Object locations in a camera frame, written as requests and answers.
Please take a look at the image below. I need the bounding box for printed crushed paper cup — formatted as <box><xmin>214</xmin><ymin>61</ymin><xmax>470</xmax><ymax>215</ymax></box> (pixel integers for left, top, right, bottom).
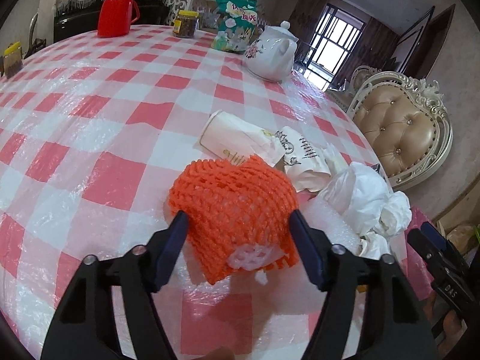
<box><xmin>275</xmin><ymin>126</ymin><xmax>331</xmax><ymax>193</ymax></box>

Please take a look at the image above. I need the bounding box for white ceramic teapot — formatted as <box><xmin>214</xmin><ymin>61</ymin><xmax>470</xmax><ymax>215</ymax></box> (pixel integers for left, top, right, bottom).
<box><xmin>243</xmin><ymin>20</ymin><xmax>298</xmax><ymax>82</ymax></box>

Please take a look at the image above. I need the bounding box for yellow lid snack jar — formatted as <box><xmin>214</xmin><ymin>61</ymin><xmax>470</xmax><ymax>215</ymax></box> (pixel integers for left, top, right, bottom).
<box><xmin>173</xmin><ymin>10</ymin><xmax>199</xmax><ymax>38</ymax></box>

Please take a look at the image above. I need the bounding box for green snack bag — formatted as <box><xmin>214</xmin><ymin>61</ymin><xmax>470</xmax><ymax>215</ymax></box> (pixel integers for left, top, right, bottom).
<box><xmin>211</xmin><ymin>0</ymin><xmax>258</xmax><ymax>54</ymax></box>

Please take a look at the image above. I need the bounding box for cream tufted ornate chair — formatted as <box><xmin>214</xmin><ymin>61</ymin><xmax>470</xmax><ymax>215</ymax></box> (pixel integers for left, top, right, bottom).
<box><xmin>347</xmin><ymin>71</ymin><xmax>453</xmax><ymax>192</ymax></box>

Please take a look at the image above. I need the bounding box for yellow lid jar at edge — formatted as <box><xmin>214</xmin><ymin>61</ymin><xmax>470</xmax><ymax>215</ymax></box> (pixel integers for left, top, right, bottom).
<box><xmin>3</xmin><ymin>41</ymin><xmax>23</xmax><ymax>78</ymax></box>

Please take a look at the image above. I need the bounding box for black piano with lace cover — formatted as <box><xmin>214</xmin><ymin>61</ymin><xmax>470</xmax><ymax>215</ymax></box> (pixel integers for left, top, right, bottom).
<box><xmin>53</xmin><ymin>0</ymin><xmax>169</xmax><ymax>42</ymax></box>

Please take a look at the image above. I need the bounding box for red thermos jug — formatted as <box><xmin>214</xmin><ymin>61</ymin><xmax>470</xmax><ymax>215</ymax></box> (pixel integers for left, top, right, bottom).
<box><xmin>97</xmin><ymin>0</ymin><xmax>140</xmax><ymax>38</ymax></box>

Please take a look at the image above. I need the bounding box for red checkered tablecloth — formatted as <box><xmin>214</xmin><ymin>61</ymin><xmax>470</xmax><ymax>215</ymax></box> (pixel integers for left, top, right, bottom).
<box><xmin>1</xmin><ymin>25</ymin><xmax>377</xmax><ymax>357</ymax></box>

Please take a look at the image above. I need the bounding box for white foam sheet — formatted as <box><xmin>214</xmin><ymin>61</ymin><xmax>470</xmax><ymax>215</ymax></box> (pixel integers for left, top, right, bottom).
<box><xmin>300</xmin><ymin>197</ymin><xmax>361</xmax><ymax>255</ymax></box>

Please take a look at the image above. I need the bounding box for white tissue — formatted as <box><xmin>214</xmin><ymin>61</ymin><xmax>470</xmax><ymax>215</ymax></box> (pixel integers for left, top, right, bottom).
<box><xmin>319</xmin><ymin>162</ymin><xmax>412</xmax><ymax>259</ymax></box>

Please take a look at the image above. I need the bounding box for white plastic wrapper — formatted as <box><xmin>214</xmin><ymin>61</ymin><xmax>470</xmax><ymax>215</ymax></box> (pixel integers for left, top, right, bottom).
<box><xmin>321</xmin><ymin>143</ymin><xmax>348</xmax><ymax>176</ymax></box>

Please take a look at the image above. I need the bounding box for right hand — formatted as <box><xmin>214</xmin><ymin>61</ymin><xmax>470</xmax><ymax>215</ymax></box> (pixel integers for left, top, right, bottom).
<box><xmin>423</xmin><ymin>292</ymin><xmax>465</xmax><ymax>357</ymax></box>

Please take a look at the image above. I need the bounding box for black cardboard box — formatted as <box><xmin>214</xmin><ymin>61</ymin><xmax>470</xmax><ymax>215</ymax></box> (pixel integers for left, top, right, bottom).
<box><xmin>370</xmin><ymin>163</ymin><xmax>383</xmax><ymax>176</ymax></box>

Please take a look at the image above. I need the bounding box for crushed white paper cup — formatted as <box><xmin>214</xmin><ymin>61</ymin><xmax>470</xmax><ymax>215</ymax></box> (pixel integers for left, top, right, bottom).
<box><xmin>199</xmin><ymin>110</ymin><xmax>285</xmax><ymax>167</ymax></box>

